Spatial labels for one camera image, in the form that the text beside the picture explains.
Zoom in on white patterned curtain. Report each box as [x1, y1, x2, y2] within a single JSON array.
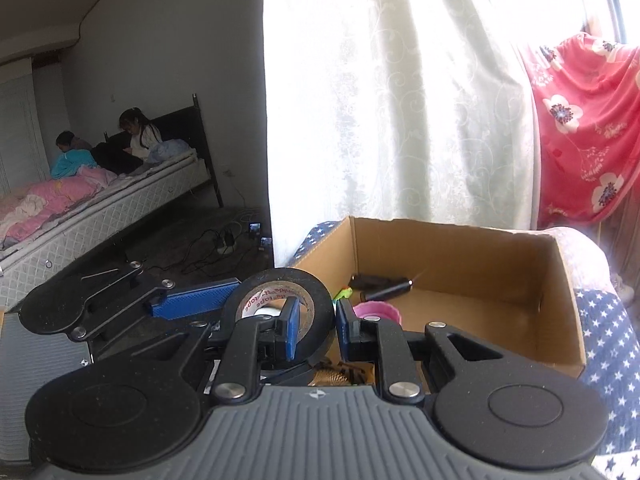
[[262, 0, 621, 268]]

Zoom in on white wardrobe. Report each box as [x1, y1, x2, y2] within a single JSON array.
[[0, 57, 67, 199]]

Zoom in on black floor cables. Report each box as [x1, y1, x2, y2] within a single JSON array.
[[126, 227, 272, 277]]

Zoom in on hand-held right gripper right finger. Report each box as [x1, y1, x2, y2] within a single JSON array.
[[335, 300, 506, 405]]

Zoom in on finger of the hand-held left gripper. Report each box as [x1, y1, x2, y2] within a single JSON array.
[[71, 260, 242, 344]]

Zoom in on black tape roll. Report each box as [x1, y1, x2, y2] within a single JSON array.
[[220, 267, 335, 366]]

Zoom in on white mattress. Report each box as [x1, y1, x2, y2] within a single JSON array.
[[0, 147, 212, 297]]

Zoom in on pink plastic lid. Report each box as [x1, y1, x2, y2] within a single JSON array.
[[352, 301, 403, 333]]

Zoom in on star-print blue white blanket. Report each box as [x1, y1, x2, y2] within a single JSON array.
[[295, 220, 640, 480]]

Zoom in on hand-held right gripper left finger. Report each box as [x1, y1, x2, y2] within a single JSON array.
[[124, 297, 303, 405]]

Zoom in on pink bed blanket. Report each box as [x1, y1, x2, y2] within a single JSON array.
[[0, 165, 119, 252]]

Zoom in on dark cloth bundle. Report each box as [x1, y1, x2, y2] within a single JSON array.
[[92, 132, 147, 177]]

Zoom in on light blue cloth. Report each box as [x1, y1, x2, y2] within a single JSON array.
[[145, 140, 194, 164]]

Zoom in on pink floral cloth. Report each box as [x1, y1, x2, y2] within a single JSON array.
[[517, 32, 640, 231]]

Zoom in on black bed frame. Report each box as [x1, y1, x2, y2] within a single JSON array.
[[104, 92, 224, 209]]

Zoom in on cardboard box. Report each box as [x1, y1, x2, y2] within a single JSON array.
[[290, 216, 587, 386]]

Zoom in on black lipstick tube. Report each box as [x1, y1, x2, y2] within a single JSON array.
[[349, 272, 414, 295]]

